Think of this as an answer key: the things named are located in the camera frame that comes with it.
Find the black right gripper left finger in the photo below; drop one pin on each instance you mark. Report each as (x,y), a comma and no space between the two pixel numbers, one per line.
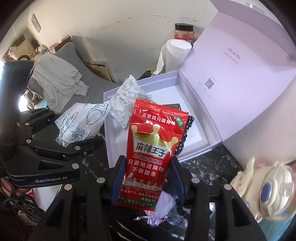
(75,209)

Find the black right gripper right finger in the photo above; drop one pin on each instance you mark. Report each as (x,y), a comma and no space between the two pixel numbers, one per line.
(233,219)

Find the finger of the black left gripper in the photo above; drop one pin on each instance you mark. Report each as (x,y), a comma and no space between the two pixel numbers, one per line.
(69,145)
(33,121)

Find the white bread-print snack packet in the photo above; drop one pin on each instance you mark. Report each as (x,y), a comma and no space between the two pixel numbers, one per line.
(81,122)

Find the white pastry-print snack packet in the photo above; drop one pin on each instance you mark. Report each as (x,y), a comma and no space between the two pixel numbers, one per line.
(122,103)

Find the red spicy snack packet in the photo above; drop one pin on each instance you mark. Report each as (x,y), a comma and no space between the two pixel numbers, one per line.
(154,134)

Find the black plastic case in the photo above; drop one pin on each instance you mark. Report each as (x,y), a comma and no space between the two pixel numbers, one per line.
(174,106)

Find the cream cartoon water bottle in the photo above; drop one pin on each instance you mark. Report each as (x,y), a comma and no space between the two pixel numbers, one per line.
(268,191)

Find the grey cloth garment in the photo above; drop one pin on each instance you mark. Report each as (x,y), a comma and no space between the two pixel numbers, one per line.
(59,80)

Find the grey bed mattress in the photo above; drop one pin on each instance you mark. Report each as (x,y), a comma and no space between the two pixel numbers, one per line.
(97,85)

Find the white toilet paper roll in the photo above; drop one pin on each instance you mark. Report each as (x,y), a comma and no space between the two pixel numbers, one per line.
(172,55)

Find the lavender gift box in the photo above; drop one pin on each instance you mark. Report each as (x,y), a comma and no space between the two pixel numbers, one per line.
(240,64)

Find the lavender drawstring sachet pouch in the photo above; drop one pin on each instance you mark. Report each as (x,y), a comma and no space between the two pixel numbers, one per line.
(165,205)

